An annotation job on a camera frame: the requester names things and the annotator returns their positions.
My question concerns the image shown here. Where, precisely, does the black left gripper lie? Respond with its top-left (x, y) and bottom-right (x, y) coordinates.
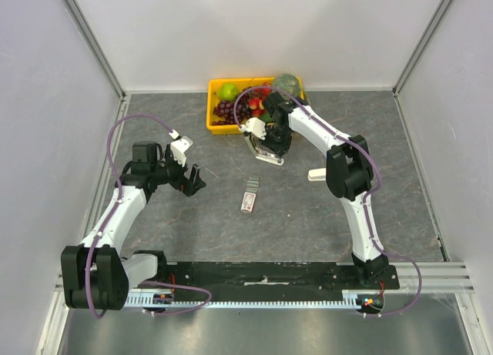
top-left (151, 145), bottom-right (205, 196)

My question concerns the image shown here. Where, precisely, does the green white stapler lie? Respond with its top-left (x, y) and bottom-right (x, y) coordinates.
top-left (245, 133), bottom-right (284, 166)

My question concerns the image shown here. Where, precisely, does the white rectangular case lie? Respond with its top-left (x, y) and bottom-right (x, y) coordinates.
top-left (307, 168), bottom-right (327, 182)

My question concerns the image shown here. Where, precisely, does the red white staple box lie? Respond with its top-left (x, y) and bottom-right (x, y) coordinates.
top-left (240, 176), bottom-right (260, 213)

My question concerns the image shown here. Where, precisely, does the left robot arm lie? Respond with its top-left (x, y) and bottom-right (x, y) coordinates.
top-left (61, 137), bottom-right (206, 315)

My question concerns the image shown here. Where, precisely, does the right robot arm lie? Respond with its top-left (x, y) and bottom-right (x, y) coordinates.
top-left (260, 92), bottom-right (395, 289)

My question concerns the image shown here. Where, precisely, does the green lime fruit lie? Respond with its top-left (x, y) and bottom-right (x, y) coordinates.
top-left (260, 112), bottom-right (272, 123)

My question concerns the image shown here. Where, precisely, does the red strawberry cluster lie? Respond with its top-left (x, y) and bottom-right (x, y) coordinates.
top-left (248, 82), bottom-right (271, 119)

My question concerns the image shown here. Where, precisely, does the green netted melon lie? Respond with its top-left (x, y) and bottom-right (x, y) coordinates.
top-left (271, 73), bottom-right (302, 100)

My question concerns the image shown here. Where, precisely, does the dark purple grape bunch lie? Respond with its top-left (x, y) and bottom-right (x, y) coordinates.
top-left (212, 92), bottom-right (252, 126)

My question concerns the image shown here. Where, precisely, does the yellow plastic tray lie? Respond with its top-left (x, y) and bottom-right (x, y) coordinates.
top-left (206, 76), bottom-right (309, 136)

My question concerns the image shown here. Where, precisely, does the green pear fruit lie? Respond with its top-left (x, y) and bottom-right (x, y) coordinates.
top-left (215, 82), bottom-right (240, 102)

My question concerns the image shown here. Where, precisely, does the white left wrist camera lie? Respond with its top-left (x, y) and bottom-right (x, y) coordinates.
top-left (169, 130), bottom-right (193, 167)

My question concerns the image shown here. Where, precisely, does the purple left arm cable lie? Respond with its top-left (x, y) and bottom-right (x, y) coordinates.
top-left (84, 114), bottom-right (213, 320)

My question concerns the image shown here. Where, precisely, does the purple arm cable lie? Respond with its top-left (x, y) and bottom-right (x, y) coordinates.
top-left (84, 114), bottom-right (213, 320)
top-left (233, 85), bottom-right (423, 318)

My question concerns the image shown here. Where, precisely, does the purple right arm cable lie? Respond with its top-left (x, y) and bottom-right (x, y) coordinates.
top-left (233, 85), bottom-right (423, 318)

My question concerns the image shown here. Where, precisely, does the grey slotted cable duct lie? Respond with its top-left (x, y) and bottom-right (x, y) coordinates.
top-left (124, 289), bottom-right (385, 310)

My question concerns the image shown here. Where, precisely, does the aluminium frame rail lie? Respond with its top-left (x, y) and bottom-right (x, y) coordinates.
top-left (53, 260), bottom-right (475, 293)

